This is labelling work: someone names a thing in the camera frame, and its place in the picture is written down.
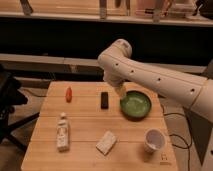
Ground small red pepper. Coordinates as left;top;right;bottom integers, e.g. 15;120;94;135
65;87;72;103

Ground green ceramic bowl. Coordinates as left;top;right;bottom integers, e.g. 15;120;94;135
120;90;152;119

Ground black rectangular block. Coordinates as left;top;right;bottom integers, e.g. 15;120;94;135
101;92;109;109

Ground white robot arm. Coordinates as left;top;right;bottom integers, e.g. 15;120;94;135
98;39;213;122

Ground black power cable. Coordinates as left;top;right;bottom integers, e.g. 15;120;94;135
163;112;193;171

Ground black office chair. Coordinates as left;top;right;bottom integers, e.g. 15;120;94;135
0;64;39;151

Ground white tube bottle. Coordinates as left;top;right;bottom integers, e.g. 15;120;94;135
56;113;69;152

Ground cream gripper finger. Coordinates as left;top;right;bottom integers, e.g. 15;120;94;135
115;85;127;99

